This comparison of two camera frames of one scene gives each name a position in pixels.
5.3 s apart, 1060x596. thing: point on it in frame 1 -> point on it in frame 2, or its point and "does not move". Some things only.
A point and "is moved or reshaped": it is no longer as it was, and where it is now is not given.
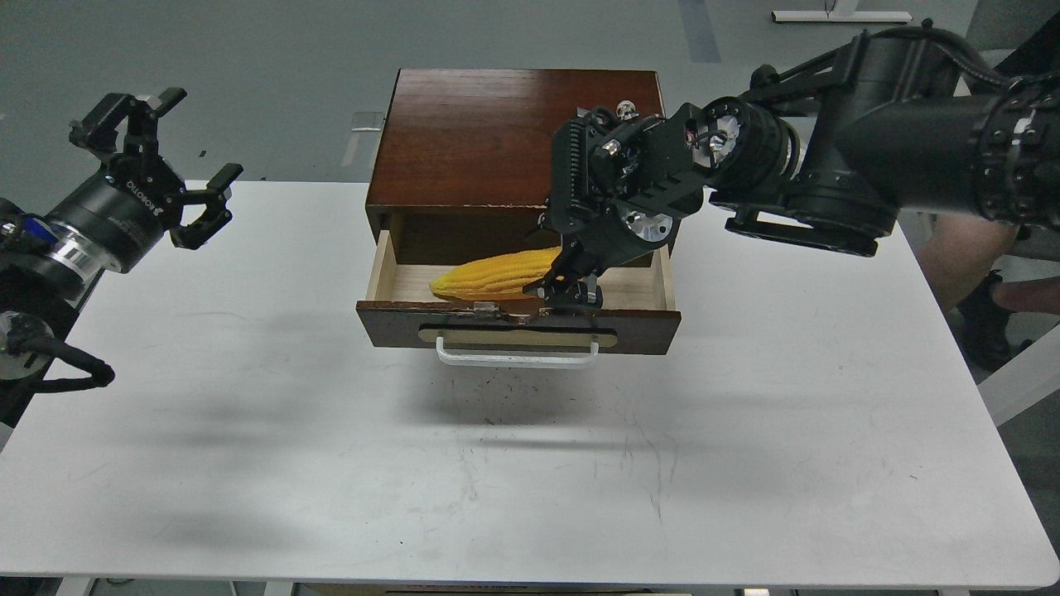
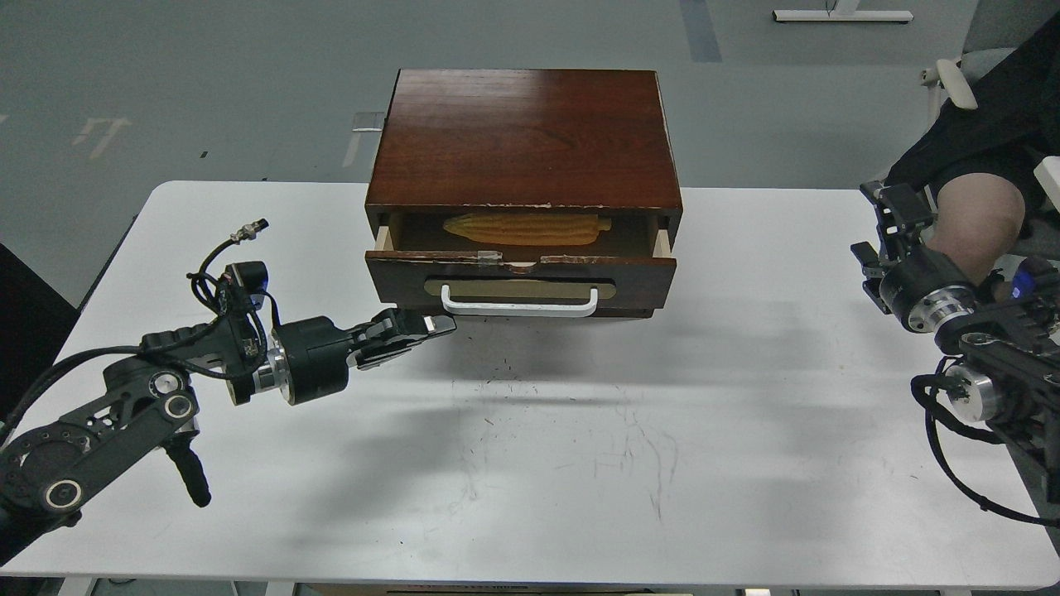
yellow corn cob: [499, 279] -> [528, 228]
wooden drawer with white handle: [397, 308] is moved or reshaped
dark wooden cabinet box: [480, 140] does not move
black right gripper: [618, 184] -> [925, 289]
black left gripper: [124, 210] -> [310, 358]
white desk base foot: [840, 16] does not move
